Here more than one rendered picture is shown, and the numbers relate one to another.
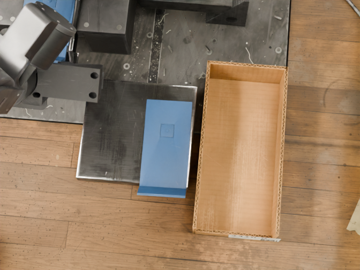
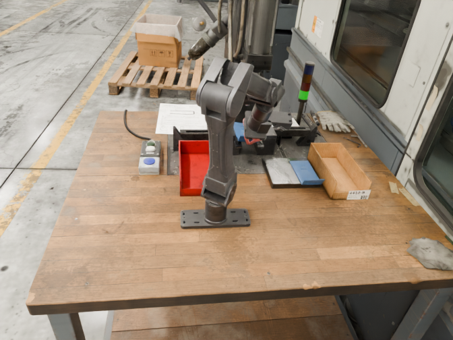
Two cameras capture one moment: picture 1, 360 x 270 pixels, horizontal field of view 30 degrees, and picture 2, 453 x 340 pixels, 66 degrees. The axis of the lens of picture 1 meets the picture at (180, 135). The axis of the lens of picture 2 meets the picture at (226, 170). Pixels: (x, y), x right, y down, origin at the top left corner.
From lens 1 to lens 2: 93 cm
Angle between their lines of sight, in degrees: 42
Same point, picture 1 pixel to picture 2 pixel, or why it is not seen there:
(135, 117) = (287, 166)
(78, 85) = (284, 118)
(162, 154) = (305, 174)
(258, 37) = not seen: hidden behind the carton
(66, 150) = (261, 181)
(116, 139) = (283, 172)
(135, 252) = (310, 208)
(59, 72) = (276, 113)
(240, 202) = (344, 188)
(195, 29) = (294, 148)
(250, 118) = (331, 166)
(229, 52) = not seen: hidden behind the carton
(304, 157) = not seen: hidden behind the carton
